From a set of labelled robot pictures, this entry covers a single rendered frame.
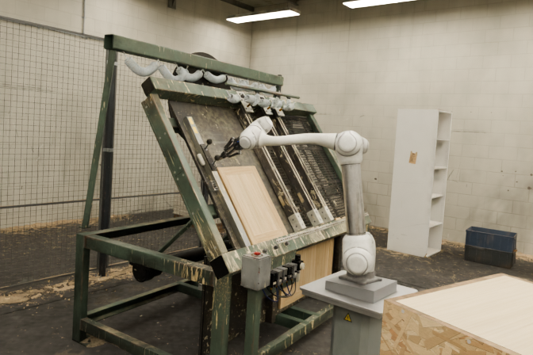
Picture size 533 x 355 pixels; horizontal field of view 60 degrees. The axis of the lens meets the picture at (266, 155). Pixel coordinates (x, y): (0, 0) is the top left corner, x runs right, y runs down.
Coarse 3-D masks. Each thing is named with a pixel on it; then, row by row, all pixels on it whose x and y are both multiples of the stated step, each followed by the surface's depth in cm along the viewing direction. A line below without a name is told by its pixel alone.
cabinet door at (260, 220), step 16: (224, 176) 309; (240, 176) 324; (256, 176) 339; (240, 192) 314; (256, 192) 328; (240, 208) 303; (256, 208) 317; (272, 208) 332; (256, 224) 308; (272, 224) 321; (256, 240) 298
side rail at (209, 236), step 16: (160, 112) 289; (160, 128) 288; (160, 144) 288; (176, 144) 284; (176, 160) 281; (176, 176) 281; (192, 176) 279; (192, 192) 274; (192, 208) 275; (208, 208) 274; (208, 224) 267; (208, 240) 268; (208, 256) 268
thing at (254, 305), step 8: (248, 288) 256; (248, 296) 256; (256, 296) 254; (248, 304) 256; (256, 304) 254; (248, 312) 256; (256, 312) 255; (248, 320) 256; (256, 320) 256; (248, 328) 256; (256, 328) 256; (248, 336) 256; (256, 336) 257; (248, 344) 256; (256, 344) 258; (248, 352) 256; (256, 352) 258
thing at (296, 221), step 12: (240, 108) 366; (240, 120) 366; (264, 156) 354; (264, 168) 354; (276, 180) 349; (276, 192) 349; (288, 204) 343; (288, 216) 343; (300, 216) 344; (300, 228) 338
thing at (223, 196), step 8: (184, 120) 311; (192, 128) 307; (192, 136) 307; (200, 136) 309; (200, 152) 303; (208, 168) 300; (216, 176) 299; (216, 192) 296; (224, 192) 297; (224, 200) 292; (224, 208) 292; (232, 208) 294; (232, 216) 289; (232, 224) 289; (240, 224) 291; (240, 232) 287; (240, 240) 286; (248, 240) 288
